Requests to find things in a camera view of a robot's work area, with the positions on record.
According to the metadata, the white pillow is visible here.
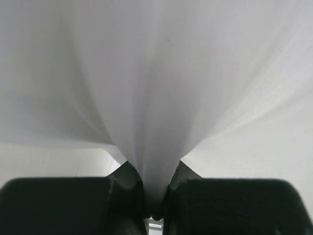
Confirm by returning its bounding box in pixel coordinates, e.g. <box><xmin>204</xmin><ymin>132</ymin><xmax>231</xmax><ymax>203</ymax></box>
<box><xmin>0</xmin><ymin>0</ymin><xmax>313</xmax><ymax>208</ymax></box>

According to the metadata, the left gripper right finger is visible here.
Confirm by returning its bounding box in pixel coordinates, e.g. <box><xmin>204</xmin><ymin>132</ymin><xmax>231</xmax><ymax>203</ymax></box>
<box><xmin>163</xmin><ymin>162</ymin><xmax>308</xmax><ymax>235</ymax></box>

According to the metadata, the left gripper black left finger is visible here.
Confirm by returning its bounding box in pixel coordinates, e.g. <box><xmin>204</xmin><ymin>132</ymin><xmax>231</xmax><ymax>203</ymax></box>
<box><xmin>0</xmin><ymin>163</ymin><xmax>143</xmax><ymax>235</ymax></box>

